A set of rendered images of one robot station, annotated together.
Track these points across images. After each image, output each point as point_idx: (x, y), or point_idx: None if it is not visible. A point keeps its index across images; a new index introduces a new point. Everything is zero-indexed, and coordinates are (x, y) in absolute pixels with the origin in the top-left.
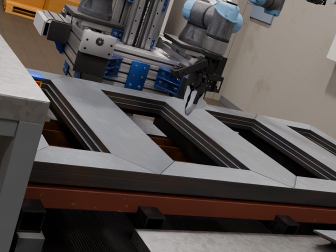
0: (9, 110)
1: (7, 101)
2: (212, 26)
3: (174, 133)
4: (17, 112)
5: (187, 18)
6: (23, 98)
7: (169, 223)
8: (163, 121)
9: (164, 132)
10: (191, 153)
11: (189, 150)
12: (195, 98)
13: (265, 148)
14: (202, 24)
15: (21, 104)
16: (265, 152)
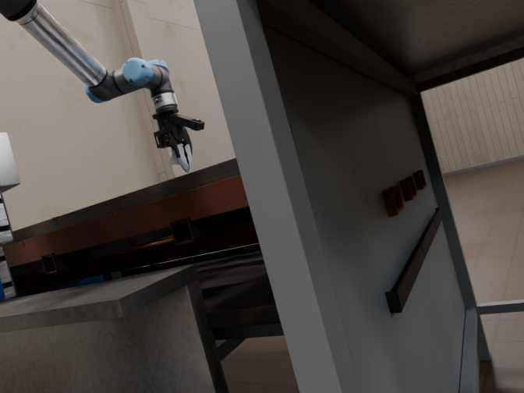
0: (423, 78)
1: (423, 74)
2: (170, 83)
3: (108, 244)
4: (419, 80)
5: (147, 78)
6: (416, 74)
7: (217, 275)
8: (77, 250)
9: (92, 258)
10: (146, 237)
11: (141, 237)
12: (191, 150)
13: (26, 263)
14: (159, 83)
15: (417, 76)
16: (30, 266)
